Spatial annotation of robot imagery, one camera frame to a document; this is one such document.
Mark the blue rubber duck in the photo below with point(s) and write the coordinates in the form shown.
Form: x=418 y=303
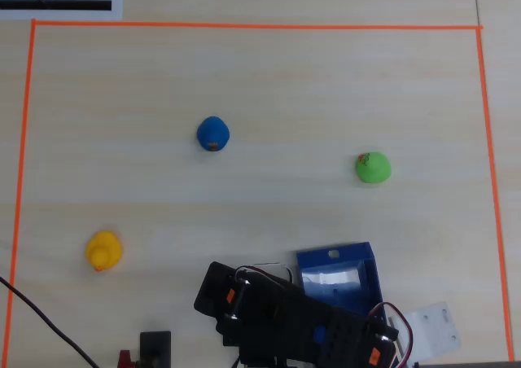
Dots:
x=213 y=132

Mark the black clamp base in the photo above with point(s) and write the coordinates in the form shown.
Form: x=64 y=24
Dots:
x=155 y=347

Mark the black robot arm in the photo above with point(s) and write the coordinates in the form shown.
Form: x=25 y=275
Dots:
x=285 y=315

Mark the orange tape strip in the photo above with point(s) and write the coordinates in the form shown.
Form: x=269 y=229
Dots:
x=493 y=180
x=244 y=25
x=20 y=180

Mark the red clamp knob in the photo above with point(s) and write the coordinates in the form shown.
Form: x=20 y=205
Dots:
x=124 y=360

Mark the blue plastic bin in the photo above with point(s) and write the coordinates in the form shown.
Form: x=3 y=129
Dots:
x=334 y=278

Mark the green rubber duck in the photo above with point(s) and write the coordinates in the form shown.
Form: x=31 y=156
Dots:
x=373 y=168

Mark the yellow rubber duck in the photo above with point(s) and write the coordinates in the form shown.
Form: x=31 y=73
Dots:
x=105 y=252

